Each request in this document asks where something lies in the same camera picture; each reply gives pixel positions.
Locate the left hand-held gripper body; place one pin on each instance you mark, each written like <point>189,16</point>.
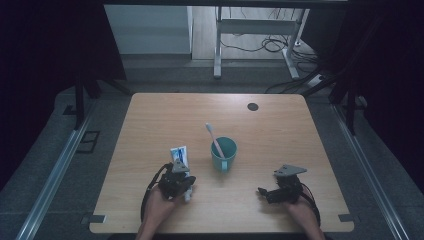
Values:
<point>170,183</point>

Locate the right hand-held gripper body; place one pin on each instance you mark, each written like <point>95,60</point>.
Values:
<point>290,190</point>

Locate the white and blue toothpaste tube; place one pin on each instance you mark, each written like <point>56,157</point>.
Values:
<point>179,154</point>

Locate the teal cup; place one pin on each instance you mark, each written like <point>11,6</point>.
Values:
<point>223,165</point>

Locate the pink toothbrush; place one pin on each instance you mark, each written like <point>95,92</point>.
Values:
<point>213,136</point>

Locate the black round table grommet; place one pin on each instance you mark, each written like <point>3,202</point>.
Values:
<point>252,106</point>

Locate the black metal stand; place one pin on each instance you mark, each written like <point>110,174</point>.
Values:
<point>350,106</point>
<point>79,103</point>

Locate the white power strip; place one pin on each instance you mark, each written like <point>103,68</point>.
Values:
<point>316,80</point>

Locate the dark curtain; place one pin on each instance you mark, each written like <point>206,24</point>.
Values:
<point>40,66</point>
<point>393,83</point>

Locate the white cabinet panel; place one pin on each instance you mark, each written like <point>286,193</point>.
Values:
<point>146,30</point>

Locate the black overhead bar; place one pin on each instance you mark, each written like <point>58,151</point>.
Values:
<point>226,2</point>

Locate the metal floor rail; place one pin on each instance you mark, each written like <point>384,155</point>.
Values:
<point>370,173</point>
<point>53,176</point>

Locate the white desk frame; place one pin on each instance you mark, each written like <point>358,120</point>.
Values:
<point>218,50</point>

